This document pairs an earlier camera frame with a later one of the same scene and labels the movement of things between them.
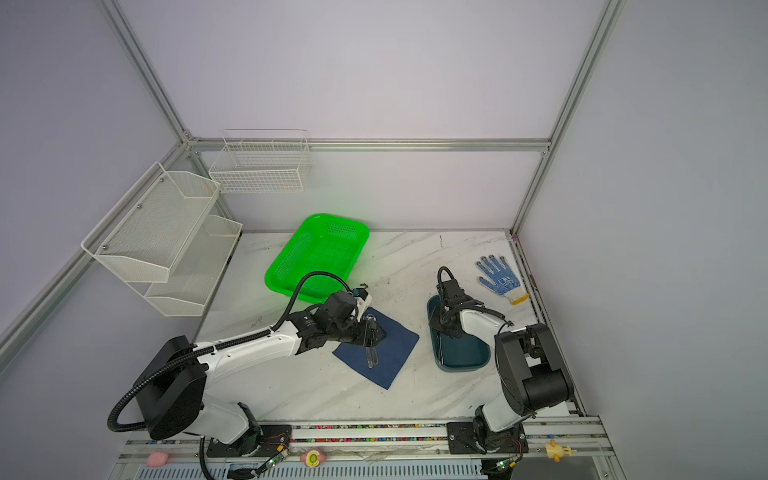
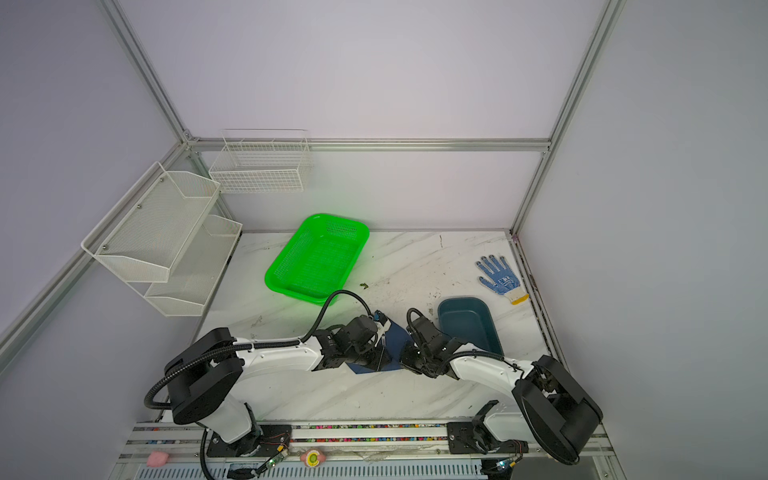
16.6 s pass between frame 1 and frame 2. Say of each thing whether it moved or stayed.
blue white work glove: stayed
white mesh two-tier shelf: stayed
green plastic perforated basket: stayed
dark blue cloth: moved
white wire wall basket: stayed
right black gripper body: moved
